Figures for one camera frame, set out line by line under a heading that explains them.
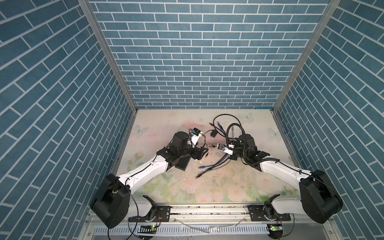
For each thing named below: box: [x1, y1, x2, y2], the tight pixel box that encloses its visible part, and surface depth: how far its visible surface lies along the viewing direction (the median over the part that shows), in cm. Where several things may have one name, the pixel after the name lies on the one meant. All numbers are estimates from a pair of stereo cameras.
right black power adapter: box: [210, 129, 218, 138], surface depth 107 cm
